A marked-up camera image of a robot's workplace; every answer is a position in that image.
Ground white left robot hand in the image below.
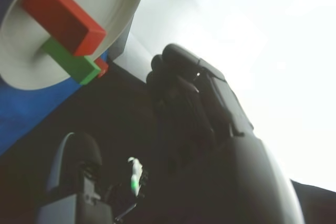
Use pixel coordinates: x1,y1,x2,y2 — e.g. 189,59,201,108
36,42,307,224

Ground red rectangular block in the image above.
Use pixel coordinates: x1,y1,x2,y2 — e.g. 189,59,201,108
20,0,107,57

